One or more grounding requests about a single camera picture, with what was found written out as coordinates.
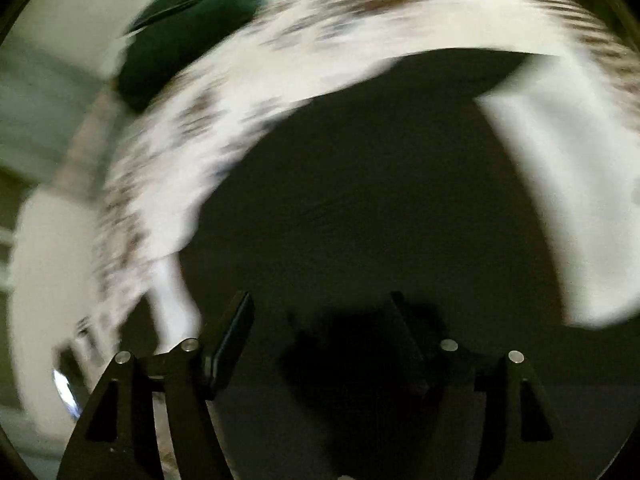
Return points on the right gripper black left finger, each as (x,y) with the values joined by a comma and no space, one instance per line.
(115,437)

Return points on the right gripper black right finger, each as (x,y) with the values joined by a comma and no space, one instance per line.
(490,417)

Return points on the black cloth garment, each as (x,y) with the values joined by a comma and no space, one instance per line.
(398,183)

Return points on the floral cream bed blanket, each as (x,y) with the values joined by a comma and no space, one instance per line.
(572,120)

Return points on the teal striped curtain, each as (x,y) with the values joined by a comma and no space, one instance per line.
(43,103)

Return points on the dark green pillow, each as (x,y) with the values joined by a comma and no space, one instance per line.
(169,35)

